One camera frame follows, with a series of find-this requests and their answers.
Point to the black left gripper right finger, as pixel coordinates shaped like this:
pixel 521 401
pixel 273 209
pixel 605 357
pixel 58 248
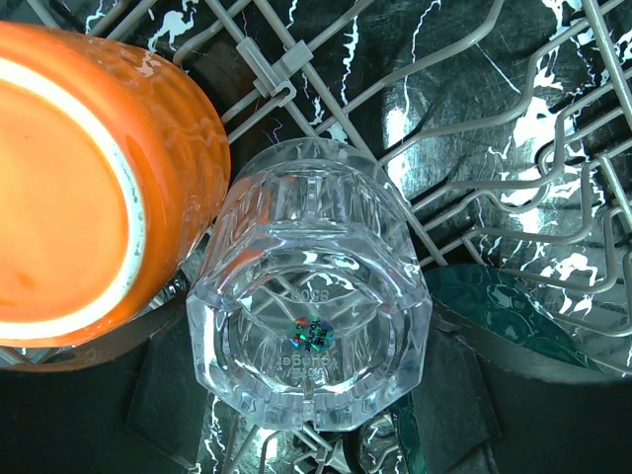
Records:
pixel 488 405

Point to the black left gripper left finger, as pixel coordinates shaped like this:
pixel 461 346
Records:
pixel 128 402

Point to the dark green mug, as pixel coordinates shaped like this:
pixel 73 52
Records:
pixel 500 303

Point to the clear wine glass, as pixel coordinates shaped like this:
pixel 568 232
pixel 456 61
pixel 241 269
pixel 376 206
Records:
pixel 310 306

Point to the orange plastic cup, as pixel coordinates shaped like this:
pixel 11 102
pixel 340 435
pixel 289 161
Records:
pixel 114 162

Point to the grey wire dish rack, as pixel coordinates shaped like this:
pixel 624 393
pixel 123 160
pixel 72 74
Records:
pixel 506 126

